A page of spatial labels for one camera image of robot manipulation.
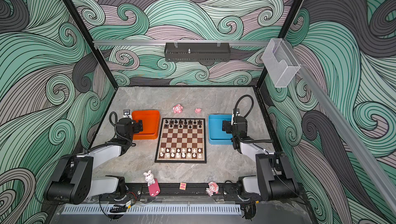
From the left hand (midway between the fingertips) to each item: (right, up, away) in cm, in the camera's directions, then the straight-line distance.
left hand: (130, 119), depth 90 cm
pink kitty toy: (+27, +5, +13) cm, 30 cm away
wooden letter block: (+33, -31, -16) cm, 48 cm away
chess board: (+31, -13, 0) cm, 33 cm away
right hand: (+62, -1, +1) cm, 62 cm away
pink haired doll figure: (+47, -30, -18) cm, 59 cm away
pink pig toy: (+41, +4, +13) cm, 43 cm away
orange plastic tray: (+10, -4, +7) cm, 13 cm away
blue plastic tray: (+52, -11, +2) cm, 53 cm away
